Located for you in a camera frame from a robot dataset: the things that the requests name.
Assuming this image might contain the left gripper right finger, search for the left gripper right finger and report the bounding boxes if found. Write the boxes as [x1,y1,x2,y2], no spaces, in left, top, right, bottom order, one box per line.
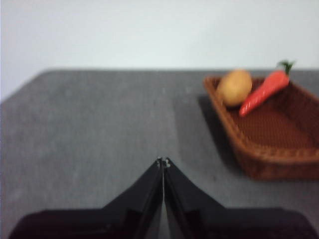
[163,157,319,239]

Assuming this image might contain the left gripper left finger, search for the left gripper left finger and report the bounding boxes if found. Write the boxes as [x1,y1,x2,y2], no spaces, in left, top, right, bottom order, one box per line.
[8,157,164,239]

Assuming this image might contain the brown wicker basket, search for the brown wicker basket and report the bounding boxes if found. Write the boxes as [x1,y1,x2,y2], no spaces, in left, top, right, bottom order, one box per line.
[203,74,319,181]

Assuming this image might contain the yellow-brown potato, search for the yellow-brown potato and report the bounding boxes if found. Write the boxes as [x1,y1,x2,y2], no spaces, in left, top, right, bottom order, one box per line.
[216,69,253,108]

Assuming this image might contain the orange carrot with green leaves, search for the orange carrot with green leaves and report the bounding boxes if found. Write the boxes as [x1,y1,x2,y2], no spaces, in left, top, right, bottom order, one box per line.
[238,59,297,118]

